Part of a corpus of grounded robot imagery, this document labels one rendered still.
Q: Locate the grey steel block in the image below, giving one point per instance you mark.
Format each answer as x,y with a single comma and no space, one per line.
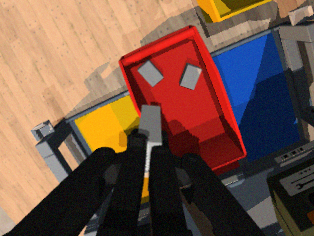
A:
150,73
190,76

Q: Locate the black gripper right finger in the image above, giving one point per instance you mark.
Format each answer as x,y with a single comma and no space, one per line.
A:
213,208

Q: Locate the yellow bin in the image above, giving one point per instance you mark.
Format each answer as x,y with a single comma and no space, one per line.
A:
218,10

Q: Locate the red bin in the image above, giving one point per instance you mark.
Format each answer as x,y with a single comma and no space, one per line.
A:
197,121

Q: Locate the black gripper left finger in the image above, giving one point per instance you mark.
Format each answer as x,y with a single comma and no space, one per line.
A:
67,209

